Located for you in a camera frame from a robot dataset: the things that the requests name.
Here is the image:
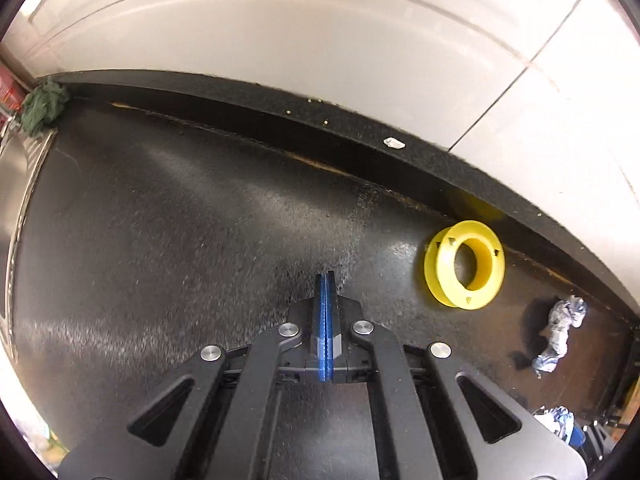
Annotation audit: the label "steel sink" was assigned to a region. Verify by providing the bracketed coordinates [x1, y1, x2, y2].
[0, 120, 58, 361]

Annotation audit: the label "large crumpled white blue paper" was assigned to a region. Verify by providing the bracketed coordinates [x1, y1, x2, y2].
[531, 296, 588, 376]

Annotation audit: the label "small white blue paper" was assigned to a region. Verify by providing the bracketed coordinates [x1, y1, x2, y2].
[532, 406, 576, 443]

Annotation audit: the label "yellow plastic spool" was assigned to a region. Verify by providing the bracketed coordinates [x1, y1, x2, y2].
[424, 220, 506, 310]

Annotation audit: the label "red snack packets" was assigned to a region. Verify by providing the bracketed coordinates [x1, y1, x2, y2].
[0, 60, 28, 121]

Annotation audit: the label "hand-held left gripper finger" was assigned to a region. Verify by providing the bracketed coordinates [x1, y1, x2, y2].
[327, 272, 588, 480]
[59, 272, 327, 480]

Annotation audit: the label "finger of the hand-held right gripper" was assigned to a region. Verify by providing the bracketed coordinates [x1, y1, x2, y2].
[572, 412, 626, 461]

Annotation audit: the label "dark green cloth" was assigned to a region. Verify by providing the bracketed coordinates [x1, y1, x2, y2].
[20, 77, 71, 136]

